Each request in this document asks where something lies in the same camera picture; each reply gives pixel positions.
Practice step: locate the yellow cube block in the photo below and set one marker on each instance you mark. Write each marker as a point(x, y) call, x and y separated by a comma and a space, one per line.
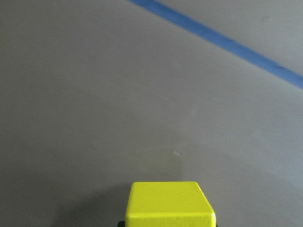
point(168, 204)

